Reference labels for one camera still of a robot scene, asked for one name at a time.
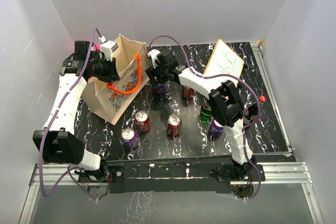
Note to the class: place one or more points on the red coke can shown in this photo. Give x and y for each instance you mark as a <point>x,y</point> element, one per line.
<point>143,121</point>
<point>174,123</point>
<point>187,92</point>

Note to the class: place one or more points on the small whiteboard with orange frame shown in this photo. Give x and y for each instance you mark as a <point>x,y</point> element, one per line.
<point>224,60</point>

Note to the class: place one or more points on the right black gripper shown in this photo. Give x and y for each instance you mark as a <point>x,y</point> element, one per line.
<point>152,73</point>

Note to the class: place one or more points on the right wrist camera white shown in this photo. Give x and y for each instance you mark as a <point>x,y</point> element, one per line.
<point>152,56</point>

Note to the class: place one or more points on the purple fanta can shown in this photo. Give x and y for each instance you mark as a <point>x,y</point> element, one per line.
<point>215,129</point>
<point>130,138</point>
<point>158,88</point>

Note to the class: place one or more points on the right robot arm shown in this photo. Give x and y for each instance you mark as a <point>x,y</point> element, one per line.
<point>224,100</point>

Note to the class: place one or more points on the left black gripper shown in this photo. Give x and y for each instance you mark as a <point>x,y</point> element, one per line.
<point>112,74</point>

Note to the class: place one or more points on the green glass bottle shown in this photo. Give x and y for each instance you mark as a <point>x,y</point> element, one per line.
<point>205,112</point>

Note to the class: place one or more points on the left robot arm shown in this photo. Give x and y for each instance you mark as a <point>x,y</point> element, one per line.
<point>56,141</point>

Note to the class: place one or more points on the dark Pepsi bottle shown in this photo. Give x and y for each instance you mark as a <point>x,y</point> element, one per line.
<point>250,114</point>

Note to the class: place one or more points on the canvas bag with orange handles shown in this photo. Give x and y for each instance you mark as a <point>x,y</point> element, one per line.
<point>109,101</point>

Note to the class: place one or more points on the black marble pattern mat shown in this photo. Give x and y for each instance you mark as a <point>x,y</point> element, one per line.
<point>265,138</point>

